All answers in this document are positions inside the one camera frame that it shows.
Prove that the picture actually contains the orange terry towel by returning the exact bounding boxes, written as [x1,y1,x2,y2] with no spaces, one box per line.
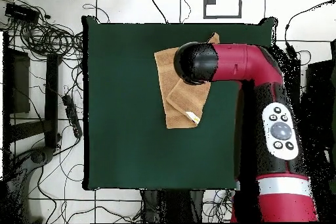
[154,32,221,129]

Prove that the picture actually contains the dark green table cloth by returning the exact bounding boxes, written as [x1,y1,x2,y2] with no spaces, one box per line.
[81,16,278,190]

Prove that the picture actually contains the black metal stand frame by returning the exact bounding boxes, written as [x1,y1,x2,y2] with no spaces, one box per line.
[299,58,336,156]
[2,47,62,151]

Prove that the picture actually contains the thick black floor cable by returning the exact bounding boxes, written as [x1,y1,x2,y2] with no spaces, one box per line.
[143,0,169,24]

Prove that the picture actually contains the black adapter box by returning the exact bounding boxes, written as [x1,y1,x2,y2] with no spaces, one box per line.
[4,3,41,24]

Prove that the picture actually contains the thin black floor cable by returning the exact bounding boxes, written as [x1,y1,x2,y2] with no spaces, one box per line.
[178,0,192,24]

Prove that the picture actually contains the black power strip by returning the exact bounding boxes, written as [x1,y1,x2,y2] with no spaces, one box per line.
[62,94,83,139]

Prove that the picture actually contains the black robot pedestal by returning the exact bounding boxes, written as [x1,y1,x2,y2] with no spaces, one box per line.
[140,189,205,223]

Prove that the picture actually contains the tangled black cable bundle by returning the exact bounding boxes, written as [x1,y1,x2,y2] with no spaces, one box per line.
[0,0,85,60]

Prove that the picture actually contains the black cable with plug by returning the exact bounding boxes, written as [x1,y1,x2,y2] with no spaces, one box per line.
[283,0,336,60]

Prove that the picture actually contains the grey stand foot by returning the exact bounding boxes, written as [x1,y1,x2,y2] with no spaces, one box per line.
[5,146,56,223]

